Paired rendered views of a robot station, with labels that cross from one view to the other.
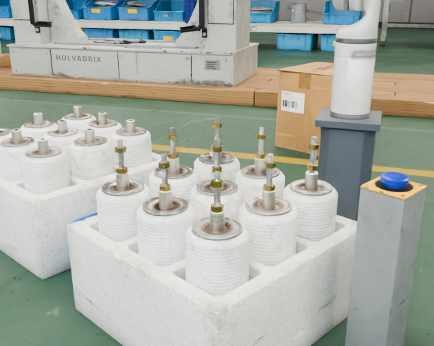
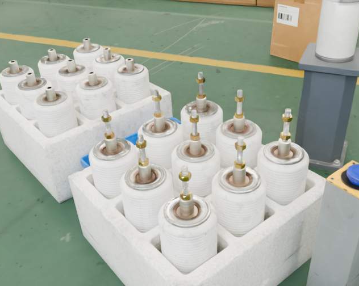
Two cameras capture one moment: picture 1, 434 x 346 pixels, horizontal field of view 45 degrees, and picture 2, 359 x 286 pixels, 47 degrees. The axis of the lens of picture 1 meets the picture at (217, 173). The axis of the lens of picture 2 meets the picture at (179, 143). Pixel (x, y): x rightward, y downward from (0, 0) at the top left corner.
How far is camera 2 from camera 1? 0.25 m
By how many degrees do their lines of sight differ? 16
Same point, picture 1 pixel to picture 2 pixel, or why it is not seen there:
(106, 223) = (97, 181)
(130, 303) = (119, 253)
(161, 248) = (141, 215)
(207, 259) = (175, 243)
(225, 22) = not seen: outside the picture
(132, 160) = (132, 96)
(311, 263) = (276, 231)
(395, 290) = (353, 269)
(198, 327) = not seen: outside the picture
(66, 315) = (76, 242)
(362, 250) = (324, 231)
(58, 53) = not seen: outside the picture
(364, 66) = (351, 12)
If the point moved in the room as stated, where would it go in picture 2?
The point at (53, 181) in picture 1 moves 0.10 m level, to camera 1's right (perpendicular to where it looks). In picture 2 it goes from (61, 125) to (100, 125)
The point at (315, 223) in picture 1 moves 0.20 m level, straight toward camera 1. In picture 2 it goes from (285, 188) to (269, 273)
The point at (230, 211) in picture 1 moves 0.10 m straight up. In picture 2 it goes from (206, 175) to (205, 130)
